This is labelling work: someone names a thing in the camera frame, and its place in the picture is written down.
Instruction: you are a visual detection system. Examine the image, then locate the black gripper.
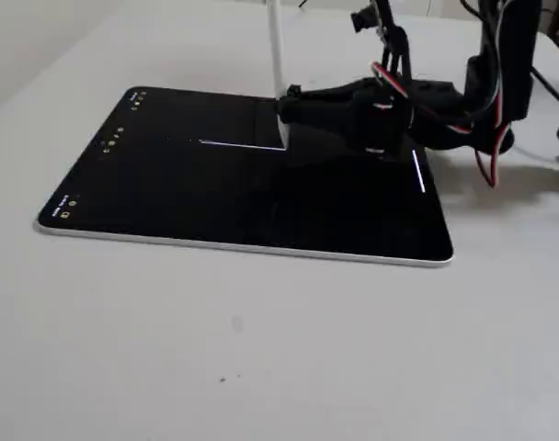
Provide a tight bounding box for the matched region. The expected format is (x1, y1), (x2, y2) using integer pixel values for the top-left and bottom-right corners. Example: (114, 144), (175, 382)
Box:
(276, 77), (415, 155)

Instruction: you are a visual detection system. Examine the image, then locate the red white black servo wire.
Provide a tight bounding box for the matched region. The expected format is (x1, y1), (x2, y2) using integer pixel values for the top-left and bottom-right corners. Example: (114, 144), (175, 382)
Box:
(410, 0), (513, 189)
(370, 61), (412, 112)

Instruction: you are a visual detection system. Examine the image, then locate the black tablet with silver edge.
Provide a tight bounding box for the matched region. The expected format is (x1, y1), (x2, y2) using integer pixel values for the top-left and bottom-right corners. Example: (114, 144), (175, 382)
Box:
(33, 85), (455, 269)

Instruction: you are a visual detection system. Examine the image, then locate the thick black cable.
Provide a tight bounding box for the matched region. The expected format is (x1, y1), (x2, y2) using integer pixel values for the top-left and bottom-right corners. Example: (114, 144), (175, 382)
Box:
(530, 65), (559, 107)

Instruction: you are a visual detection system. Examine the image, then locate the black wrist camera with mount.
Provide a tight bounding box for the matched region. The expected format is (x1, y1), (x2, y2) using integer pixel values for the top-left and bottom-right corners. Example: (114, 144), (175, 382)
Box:
(350, 0), (413, 85)

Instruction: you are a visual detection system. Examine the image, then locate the white stylus pencil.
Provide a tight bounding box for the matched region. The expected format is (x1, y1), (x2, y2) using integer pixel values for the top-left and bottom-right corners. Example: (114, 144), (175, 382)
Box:
(266, 0), (292, 152)

